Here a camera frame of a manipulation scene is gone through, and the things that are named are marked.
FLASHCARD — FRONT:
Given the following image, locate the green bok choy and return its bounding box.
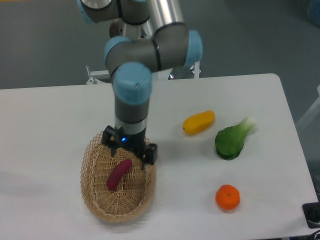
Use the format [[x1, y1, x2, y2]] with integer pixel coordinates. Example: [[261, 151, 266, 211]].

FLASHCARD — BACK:
[[214, 116, 257, 161]]

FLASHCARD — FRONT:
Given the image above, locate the orange tangerine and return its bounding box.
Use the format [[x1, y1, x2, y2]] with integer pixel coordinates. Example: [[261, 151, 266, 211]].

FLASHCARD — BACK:
[[215, 184, 241, 211]]

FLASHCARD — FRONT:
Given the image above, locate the white metal base frame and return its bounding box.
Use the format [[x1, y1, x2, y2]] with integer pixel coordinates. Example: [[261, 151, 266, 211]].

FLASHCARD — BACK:
[[85, 61, 202, 85]]

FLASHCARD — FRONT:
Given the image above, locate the black device at edge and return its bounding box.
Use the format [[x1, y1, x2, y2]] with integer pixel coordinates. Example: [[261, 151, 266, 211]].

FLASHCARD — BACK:
[[302, 202, 320, 229]]

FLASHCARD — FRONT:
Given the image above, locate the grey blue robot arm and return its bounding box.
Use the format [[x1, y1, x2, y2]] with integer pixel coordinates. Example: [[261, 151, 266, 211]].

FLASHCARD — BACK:
[[77, 0, 203, 165]]

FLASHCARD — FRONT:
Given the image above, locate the purple sweet potato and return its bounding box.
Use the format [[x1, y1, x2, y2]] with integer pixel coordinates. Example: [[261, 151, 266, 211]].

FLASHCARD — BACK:
[[106, 158, 133, 190]]

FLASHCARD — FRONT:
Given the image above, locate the blue object top right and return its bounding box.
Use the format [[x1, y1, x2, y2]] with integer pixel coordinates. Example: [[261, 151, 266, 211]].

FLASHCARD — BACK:
[[307, 0, 320, 27]]

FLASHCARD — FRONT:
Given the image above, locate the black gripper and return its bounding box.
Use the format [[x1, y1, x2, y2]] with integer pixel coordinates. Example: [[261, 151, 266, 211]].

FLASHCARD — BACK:
[[101, 125, 158, 170]]

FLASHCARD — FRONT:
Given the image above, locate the white table leg right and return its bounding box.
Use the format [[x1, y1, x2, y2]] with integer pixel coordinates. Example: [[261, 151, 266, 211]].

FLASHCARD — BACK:
[[295, 85, 320, 132]]

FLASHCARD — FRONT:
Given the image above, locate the yellow mango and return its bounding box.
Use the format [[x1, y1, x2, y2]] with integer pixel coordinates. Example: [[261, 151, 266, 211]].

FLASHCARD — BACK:
[[182, 110, 216, 136]]

